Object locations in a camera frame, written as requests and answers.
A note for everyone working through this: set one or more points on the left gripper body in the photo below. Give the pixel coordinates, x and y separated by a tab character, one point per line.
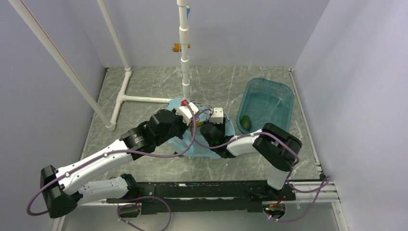
180	127

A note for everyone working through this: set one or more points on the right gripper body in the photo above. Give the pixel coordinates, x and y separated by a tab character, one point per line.
221	127

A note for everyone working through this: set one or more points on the light blue plastic bag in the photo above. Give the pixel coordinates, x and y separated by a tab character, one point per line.
197	150

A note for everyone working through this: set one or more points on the dark green fake avocado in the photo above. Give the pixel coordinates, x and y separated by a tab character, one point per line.
246	123

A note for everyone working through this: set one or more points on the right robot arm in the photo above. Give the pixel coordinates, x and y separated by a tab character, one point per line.
276	145

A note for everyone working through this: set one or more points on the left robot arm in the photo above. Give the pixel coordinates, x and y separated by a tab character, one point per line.
64	188

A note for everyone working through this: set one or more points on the teal plastic bin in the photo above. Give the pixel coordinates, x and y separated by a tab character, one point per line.
266	101

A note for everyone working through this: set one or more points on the orange knob on pipe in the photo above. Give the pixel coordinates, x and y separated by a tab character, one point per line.
177	47

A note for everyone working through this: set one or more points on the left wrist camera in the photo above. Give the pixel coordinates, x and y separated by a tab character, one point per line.
186	113

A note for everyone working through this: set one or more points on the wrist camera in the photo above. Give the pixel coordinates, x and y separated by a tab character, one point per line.
217	116
186	113

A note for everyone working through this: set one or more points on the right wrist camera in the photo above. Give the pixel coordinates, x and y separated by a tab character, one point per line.
217	116

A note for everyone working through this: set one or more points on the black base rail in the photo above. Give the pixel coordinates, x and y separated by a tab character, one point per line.
200	196

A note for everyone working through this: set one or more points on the white PVC pipe frame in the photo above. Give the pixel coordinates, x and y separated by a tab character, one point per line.
183	9

